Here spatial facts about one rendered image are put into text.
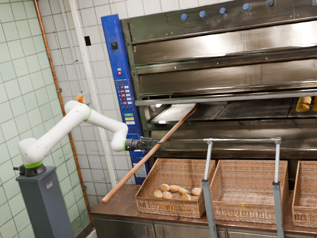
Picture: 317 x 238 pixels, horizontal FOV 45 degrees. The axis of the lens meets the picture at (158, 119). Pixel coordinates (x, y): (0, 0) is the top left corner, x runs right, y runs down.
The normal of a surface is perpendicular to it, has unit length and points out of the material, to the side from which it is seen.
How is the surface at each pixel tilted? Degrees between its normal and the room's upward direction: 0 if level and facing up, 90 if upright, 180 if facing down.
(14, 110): 90
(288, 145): 70
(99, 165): 90
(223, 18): 90
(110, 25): 90
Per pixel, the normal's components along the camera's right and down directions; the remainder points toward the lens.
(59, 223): 0.90, -0.04
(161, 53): -0.44, -0.01
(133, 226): -0.40, 0.33
